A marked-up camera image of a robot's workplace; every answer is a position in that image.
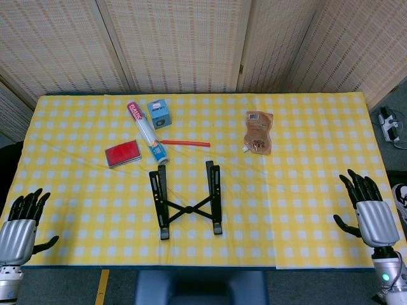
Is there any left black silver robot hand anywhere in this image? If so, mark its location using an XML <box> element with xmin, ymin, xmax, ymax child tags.
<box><xmin>0</xmin><ymin>187</ymin><xmax>60</xmax><ymax>266</ymax></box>

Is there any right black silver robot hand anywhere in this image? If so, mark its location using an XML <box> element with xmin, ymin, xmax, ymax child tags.
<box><xmin>333</xmin><ymin>169</ymin><xmax>401</xmax><ymax>252</ymax></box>

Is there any black folding laptop stand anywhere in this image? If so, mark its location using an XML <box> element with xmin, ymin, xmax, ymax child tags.
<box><xmin>148</xmin><ymin>160</ymin><xmax>224</xmax><ymax>241</ymax></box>

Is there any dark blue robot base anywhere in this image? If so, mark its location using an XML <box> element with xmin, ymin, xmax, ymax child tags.
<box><xmin>135</xmin><ymin>269</ymin><xmax>270</xmax><ymax>305</ymax></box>

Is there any yellow white checkered tablecloth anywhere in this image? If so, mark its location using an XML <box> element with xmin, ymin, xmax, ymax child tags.
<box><xmin>0</xmin><ymin>92</ymin><xmax>407</xmax><ymax>271</ymax></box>

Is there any white sneaker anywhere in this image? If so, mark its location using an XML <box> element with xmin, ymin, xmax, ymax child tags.
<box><xmin>391</xmin><ymin>183</ymin><xmax>407</xmax><ymax>223</ymax></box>

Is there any black seat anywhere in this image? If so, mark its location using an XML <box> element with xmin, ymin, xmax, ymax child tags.
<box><xmin>0</xmin><ymin>141</ymin><xmax>25</xmax><ymax>220</ymax></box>

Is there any woven folding screen panel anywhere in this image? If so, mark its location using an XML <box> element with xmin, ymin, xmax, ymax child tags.
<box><xmin>0</xmin><ymin>74</ymin><xmax>38</xmax><ymax>144</ymax></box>
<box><xmin>0</xmin><ymin>0</ymin><xmax>131</xmax><ymax>107</ymax></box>
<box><xmin>237</xmin><ymin>0</ymin><xmax>328</xmax><ymax>93</ymax></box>
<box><xmin>95</xmin><ymin>0</ymin><xmax>254</xmax><ymax>95</ymax></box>
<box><xmin>282</xmin><ymin>0</ymin><xmax>407</xmax><ymax>111</ymax></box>

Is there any red flat metal case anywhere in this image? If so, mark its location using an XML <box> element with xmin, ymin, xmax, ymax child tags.
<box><xmin>104</xmin><ymin>139</ymin><xmax>142</xmax><ymax>169</ymax></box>

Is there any brown sauce spout pouch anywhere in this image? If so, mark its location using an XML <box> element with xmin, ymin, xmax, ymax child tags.
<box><xmin>243</xmin><ymin>110</ymin><xmax>275</xmax><ymax>156</ymax></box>

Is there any plastic wrap roll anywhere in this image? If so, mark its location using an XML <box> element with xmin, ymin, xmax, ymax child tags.
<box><xmin>126</xmin><ymin>101</ymin><xmax>170</xmax><ymax>165</ymax></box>

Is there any small blue cardboard box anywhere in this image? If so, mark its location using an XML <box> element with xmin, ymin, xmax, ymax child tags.
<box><xmin>146</xmin><ymin>98</ymin><xmax>173</xmax><ymax>130</ymax></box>

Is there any red plastic straw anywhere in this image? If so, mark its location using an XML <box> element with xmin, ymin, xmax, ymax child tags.
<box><xmin>160</xmin><ymin>139</ymin><xmax>211</xmax><ymax>148</ymax></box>

